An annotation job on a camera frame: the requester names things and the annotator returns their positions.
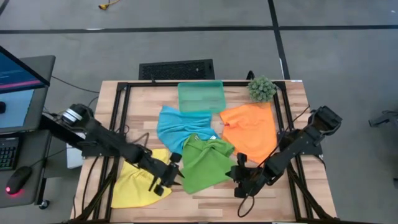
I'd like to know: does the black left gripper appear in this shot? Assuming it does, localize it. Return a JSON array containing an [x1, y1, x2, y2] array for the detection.
[[138, 148, 185, 197]]

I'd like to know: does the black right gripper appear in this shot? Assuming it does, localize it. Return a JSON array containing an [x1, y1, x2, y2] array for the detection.
[[226, 151, 274, 199]]

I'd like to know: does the yellow microfiber towel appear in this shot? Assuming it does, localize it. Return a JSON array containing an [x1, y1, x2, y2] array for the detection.
[[111, 148, 173, 209]]

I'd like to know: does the green microfiber towel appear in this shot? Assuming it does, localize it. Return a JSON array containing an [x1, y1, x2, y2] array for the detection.
[[180, 133, 236, 195]]

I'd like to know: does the blue microfiber towel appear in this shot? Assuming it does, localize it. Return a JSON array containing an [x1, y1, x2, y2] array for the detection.
[[155, 105, 220, 155]]

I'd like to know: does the orange microfiber towel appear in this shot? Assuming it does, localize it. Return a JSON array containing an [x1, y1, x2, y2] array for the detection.
[[219, 102, 279, 165]]

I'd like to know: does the teal translucent plastic basket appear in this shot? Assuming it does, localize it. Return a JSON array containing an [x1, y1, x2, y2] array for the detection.
[[177, 80, 227, 113]]

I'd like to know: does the small green artificial plant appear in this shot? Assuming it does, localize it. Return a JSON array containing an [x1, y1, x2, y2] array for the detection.
[[247, 75, 277, 103]]

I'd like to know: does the white box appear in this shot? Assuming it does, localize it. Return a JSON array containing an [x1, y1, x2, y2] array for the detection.
[[66, 142, 85, 169]]

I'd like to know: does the grey desk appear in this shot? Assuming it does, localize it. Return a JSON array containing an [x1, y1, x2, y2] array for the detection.
[[0, 129, 52, 208]]

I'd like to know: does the black computer mouse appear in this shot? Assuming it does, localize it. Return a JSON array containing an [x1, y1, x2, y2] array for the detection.
[[5, 166, 33, 196]]

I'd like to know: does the black keyboard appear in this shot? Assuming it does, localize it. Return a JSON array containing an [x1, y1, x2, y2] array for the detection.
[[0, 136, 19, 171]]

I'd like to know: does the black monitor with dark screen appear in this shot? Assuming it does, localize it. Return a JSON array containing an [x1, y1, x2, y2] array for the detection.
[[0, 45, 50, 94]]

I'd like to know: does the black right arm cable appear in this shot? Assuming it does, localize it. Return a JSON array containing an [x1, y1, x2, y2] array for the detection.
[[238, 105, 312, 218]]

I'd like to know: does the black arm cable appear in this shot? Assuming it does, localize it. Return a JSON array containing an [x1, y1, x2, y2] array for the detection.
[[238, 105, 312, 218], [132, 132, 150, 147]]

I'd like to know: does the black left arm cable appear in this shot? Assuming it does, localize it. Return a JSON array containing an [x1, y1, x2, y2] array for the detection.
[[132, 132, 150, 147]]

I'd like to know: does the black floor cable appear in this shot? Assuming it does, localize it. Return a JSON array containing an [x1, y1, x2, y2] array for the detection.
[[51, 75, 100, 94]]

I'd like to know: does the black floor stand with cables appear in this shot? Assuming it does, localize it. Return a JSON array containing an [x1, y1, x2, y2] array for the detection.
[[368, 110, 398, 128]]

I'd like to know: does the yellow cable plug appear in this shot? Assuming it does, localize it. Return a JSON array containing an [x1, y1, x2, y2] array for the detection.
[[98, 0, 121, 10]]

